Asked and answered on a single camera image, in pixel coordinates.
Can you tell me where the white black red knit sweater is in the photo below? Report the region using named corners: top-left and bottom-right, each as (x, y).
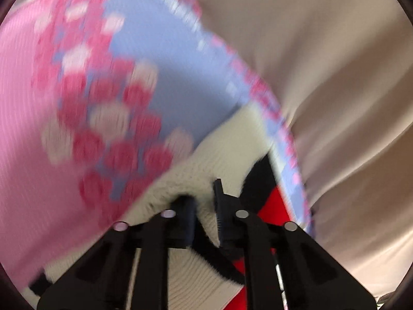
top-left (29, 105), bottom-right (312, 310)

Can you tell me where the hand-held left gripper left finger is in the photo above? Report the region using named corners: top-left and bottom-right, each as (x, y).
top-left (37, 196), bottom-right (197, 310)

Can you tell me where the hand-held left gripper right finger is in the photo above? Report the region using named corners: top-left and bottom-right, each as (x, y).
top-left (213, 178), bottom-right (379, 310)

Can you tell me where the pink blue floral blanket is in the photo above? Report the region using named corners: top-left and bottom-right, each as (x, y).
top-left (0, 0), bottom-right (314, 294)

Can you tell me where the beige bed sheet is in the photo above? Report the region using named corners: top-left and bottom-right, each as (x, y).
top-left (129, 0), bottom-right (413, 302)

